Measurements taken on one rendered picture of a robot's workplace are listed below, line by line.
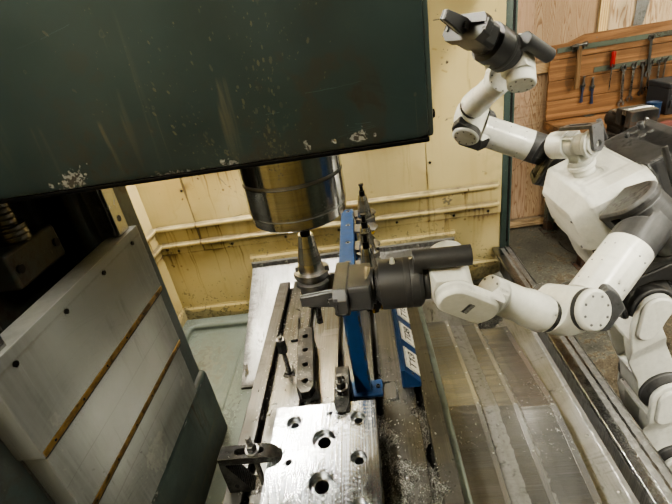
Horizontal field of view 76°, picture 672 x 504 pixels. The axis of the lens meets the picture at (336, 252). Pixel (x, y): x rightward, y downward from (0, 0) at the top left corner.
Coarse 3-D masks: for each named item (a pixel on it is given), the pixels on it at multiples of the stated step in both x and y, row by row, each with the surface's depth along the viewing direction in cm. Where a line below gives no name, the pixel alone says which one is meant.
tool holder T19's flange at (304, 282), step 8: (296, 272) 75; (320, 272) 74; (296, 280) 74; (304, 280) 73; (312, 280) 73; (320, 280) 73; (328, 280) 75; (304, 288) 74; (312, 288) 74; (320, 288) 74
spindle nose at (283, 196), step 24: (264, 168) 60; (288, 168) 60; (312, 168) 61; (336, 168) 64; (264, 192) 62; (288, 192) 61; (312, 192) 62; (336, 192) 65; (264, 216) 64; (288, 216) 63; (312, 216) 64; (336, 216) 67
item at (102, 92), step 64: (0, 0) 47; (64, 0) 47; (128, 0) 47; (192, 0) 46; (256, 0) 46; (320, 0) 46; (384, 0) 46; (0, 64) 50; (64, 64) 50; (128, 64) 50; (192, 64) 50; (256, 64) 49; (320, 64) 49; (384, 64) 49; (0, 128) 54; (64, 128) 53; (128, 128) 53; (192, 128) 53; (256, 128) 53; (320, 128) 53; (384, 128) 52; (0, 192) 58; (64, 192) 58
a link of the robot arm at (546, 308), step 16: (512, 288) 75; (528, 288) 78; (544, 288) 84; (560, 288) 81; (576, 288) 78; (512, 304) 74; (528, 304) 75; (544, 304) 76; (560, 304) 78; (512, 320) 77; (528, 320) 76; (544, 320) 76; (560, 320) 77
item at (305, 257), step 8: (312, 232) 73; (304, 240) 71; (312, 240) 72; (304, 248) 72; (312, 248) 72; (304, 256) 72; (312, 256) 73; (304, 264) 73; (312, 264) 73; (320, 264) 74; (304, 272) 74; (312, 272) 73
